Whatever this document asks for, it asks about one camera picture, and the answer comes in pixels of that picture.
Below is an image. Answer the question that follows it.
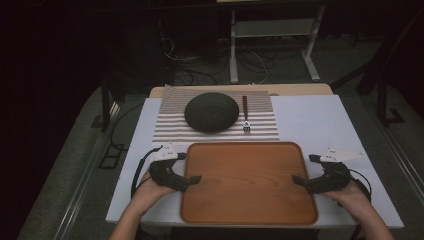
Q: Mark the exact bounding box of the black floor frame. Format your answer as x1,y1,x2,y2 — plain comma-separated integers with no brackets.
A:
97,143,126,170

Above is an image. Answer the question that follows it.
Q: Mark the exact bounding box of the person's right hand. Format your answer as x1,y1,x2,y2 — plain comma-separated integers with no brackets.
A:
321,184,372,223

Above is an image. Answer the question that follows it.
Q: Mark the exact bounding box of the dark round bowl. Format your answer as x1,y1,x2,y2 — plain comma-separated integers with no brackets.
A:
183,91,240,134

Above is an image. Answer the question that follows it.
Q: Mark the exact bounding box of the striped placemat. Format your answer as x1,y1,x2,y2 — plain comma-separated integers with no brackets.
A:
152,84,281,144

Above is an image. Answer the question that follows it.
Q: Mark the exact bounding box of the brown wooden tray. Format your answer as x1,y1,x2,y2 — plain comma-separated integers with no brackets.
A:
179,141,319,226

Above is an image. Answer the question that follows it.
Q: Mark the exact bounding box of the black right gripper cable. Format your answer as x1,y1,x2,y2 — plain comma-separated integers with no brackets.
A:
348,168,373,203

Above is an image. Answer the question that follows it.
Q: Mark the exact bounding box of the light wooden table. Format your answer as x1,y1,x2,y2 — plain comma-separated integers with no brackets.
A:
148,83,334,99

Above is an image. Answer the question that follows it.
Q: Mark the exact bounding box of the bundle of floor cables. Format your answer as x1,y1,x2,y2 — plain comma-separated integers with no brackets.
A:
159,35,278,86

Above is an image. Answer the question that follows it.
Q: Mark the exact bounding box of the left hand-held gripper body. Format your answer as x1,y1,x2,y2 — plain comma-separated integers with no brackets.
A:
148,142,191,193

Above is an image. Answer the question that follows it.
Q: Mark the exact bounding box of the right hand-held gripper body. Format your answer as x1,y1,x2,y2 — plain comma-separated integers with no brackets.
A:
305,146,367,195

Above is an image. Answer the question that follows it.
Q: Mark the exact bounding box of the person's left hand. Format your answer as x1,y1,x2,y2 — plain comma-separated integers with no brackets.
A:
131,170,178,216

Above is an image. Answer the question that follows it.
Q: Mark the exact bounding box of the fork with brown handle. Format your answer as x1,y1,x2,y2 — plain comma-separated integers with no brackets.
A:
242,95,252,134

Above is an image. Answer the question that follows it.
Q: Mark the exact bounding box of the dark metal stand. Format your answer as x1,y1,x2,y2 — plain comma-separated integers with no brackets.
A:
99,76,129,133

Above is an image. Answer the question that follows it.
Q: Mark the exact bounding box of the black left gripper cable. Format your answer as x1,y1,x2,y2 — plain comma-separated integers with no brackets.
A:
130,145,164,200

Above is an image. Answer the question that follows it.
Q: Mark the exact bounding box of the white table board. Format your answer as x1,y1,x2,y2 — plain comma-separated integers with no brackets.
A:
105,94,404,230

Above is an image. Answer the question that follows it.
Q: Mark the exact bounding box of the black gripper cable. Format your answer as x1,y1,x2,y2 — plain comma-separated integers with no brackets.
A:
130,145,164,200
348,168,373,203

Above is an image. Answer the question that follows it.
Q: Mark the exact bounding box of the grey metal table frame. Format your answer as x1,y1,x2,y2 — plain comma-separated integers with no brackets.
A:
229,4,326,84

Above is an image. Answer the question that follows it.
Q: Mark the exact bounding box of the black angled stand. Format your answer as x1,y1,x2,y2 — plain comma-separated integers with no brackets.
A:
333,9,424,128

